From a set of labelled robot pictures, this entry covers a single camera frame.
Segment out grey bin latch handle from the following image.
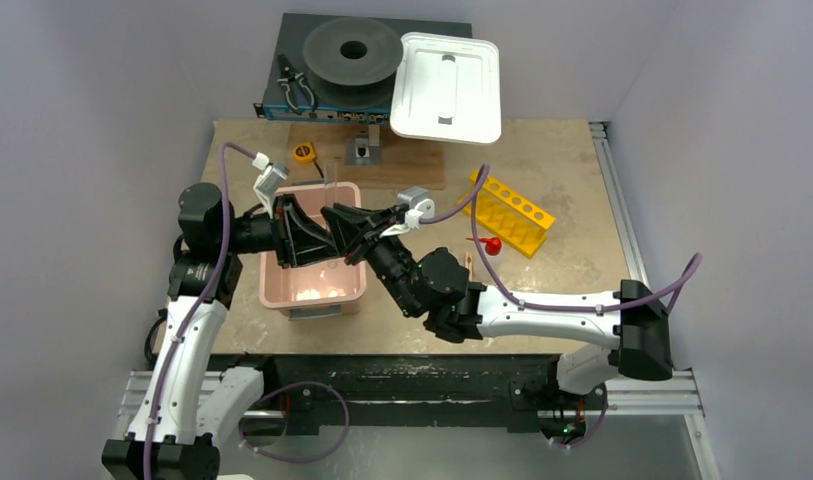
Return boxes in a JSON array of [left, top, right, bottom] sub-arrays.
[[288, 304, 343, 321]]

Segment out pink plastic bin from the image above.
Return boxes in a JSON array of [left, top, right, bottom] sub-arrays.
[[258, 181, 367, 317]]

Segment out grey filament spool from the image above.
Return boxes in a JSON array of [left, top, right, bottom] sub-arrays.
[[303, 17, 403, 110]]

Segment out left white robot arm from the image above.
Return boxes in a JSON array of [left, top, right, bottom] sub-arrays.
[[101, 183, 336, 479]]

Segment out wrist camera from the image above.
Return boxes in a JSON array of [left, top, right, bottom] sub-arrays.
[[252, 152, 290, 214], [397, 186, 435, 220]]

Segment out yellow tape measure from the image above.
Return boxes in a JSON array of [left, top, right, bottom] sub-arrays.
[[292, 142, 325, 179]]

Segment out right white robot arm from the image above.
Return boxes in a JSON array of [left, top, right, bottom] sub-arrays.
[[321, 203, 673, 407]]

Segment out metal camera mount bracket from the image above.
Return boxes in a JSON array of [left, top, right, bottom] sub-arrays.
[[345, 125, 382, 167]]

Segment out red capped wash bottle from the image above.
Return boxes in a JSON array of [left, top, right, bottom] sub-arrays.
[[467, 237, 504, 282]]

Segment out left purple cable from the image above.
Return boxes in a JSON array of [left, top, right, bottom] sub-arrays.
[[140, 141, 258, 480]]

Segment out yellow test tube rack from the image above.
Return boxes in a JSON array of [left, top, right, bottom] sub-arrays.
[[476, 176, 555, 259]]

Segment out white plastic bin lid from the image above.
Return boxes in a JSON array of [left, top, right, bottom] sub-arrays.
[[389, 32, 502, 145]]

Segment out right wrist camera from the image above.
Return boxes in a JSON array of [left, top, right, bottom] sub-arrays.
[[397, 186, 435, 220]]

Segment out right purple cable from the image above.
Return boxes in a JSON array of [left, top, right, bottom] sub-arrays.
[[419, 163, 703, 315]]

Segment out dark network switch box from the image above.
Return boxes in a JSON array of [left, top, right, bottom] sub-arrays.
[[253, 13, 473, 125]]

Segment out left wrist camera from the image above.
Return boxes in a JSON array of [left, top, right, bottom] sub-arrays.
[[252, 152, 290, 214]]

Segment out black handled pliers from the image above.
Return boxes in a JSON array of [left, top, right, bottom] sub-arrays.
[[277, 54, 318, 115]]

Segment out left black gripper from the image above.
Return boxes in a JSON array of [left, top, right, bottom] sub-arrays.
[[218, 193, 340, 268]]

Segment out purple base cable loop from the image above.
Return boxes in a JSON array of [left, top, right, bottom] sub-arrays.
[[238, 381, 350, 465]]

